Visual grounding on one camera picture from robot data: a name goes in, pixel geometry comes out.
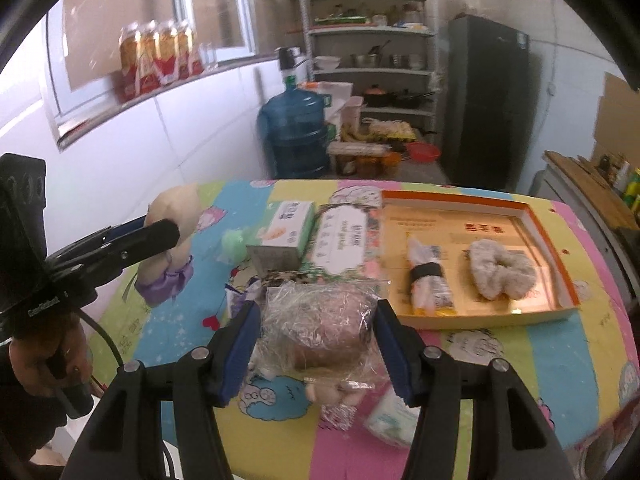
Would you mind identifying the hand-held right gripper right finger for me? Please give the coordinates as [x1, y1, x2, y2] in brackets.
[375, 300, 576, 480]

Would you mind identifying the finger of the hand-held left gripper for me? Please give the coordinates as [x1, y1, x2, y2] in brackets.
[75, 219, 181, 286]
[50, 215, 151, 266]

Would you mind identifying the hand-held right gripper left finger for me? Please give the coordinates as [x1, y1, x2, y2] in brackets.
[65, 302, 263, 480]

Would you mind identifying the cream plush bear purple outfit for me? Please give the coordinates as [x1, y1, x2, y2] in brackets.
[135, 185, 206, 306]

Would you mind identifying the white green tissue packet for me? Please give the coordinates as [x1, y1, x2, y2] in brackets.
[362, 385, 423, 448]

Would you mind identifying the plastic-wrapped pink plush rabbit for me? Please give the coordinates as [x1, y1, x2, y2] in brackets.
[250, 280, 381, 406]

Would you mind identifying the green soft ball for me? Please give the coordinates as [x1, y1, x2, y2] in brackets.
[220, 227, 251, 263]

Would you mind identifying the yellow white packet black band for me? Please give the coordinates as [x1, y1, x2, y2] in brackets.
[406, 237, 458, 317]

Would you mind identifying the fluffy grey scrunchie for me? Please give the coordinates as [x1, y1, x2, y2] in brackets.
[467, 240, 537, 301]

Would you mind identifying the orange cardboard box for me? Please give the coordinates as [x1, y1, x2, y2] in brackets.
[381, 189, 583, 331]

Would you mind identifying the person's left hand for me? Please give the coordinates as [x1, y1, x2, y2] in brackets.
[10, 310, 93, 401]

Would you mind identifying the leopard print cloth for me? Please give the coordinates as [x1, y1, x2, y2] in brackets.
[260, 267, 311, 291]

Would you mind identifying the floral wet wipes packet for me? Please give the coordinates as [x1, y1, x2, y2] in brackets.
[302, 202, 388, 281]

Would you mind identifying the white green tissue box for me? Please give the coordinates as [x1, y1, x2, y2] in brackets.
[245, 200, 317, 273]

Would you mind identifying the blue water jug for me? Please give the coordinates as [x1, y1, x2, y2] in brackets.
[256, 89, 331, 179]

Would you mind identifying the low green table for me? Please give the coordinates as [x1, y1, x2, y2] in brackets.
[325, 130, 446, 181]

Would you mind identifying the pack of sauce jars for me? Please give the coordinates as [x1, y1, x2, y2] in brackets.
[327, 141, 403, 178]

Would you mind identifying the red plastic bowl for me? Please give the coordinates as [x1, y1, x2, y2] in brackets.
[405, 141, 442, 162]

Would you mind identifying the egg tray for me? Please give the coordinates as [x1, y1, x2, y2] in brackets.
[367, 119, 416, 141]

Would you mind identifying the grey cabinet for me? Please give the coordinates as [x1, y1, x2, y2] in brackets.
[530, 167, 640, 311]

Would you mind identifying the black water pump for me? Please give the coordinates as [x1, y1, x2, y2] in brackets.
[276, 46, 311, 86]

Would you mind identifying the white green flour bag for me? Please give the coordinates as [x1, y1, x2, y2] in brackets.
[305, 81, 353, 111]

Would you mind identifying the white plastic bag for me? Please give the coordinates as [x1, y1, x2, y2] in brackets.
[340, 97, 363, 131]

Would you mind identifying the black wok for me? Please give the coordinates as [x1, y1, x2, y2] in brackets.
[390, 89, 436, 108]

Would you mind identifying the wooden board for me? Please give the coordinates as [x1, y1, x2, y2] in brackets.
[544, 150, 638, 231]

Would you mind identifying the black refrigerator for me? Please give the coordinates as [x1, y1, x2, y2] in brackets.
[442, 15, 531, 191]

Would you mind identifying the row of condiment bottles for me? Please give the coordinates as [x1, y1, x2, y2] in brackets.
[597, 152, 640, 201]

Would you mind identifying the grey metal shelf rack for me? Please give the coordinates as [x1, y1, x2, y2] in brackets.
[299, 0, 441, 161]

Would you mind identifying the cardboard sheet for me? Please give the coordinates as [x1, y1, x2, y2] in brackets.
[592, 72, 640, 161]

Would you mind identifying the black cable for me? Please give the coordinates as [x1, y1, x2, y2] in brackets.
[77, 307, 125, 368]

